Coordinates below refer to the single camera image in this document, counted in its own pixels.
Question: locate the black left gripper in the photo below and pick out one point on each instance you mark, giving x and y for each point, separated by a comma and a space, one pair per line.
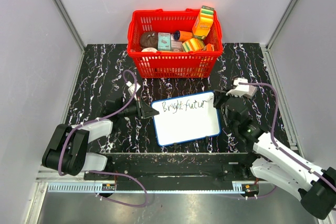
143, 110

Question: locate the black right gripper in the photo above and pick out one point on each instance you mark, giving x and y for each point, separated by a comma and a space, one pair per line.
220, 96

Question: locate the blue framed whiteboard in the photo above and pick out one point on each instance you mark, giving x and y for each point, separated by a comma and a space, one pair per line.
186, 118

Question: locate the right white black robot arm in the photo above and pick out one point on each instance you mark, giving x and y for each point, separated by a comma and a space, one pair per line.
272, 161

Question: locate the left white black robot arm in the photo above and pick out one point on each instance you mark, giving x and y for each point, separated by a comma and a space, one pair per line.
67, 148

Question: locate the pink white eraser box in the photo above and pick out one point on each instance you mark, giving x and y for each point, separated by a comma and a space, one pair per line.
251, 92

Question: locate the red plastic shopping basket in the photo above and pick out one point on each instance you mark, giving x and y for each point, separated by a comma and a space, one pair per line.
168, 64

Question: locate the orange snack packet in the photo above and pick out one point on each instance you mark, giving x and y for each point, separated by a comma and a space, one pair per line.
209, 47

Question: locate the white round lid container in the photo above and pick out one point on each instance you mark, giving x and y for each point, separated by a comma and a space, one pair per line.
149, 49

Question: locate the yellow green sponge pack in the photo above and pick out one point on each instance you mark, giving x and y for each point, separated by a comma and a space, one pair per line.
193, 45

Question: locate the pink white small box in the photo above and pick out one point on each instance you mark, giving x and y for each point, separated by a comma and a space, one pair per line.
176, 46

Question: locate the brown round bread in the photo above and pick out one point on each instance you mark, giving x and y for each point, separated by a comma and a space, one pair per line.
149, 39

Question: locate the teal small box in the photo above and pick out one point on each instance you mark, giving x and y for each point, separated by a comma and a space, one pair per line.
164, 42

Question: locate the orange blue-capped bottle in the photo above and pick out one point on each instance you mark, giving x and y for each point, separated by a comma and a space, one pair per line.
182, 35

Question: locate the orange juice carton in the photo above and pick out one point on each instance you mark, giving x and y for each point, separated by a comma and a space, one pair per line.
203, 22

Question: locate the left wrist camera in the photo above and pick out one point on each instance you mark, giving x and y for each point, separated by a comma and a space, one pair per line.
133, 88

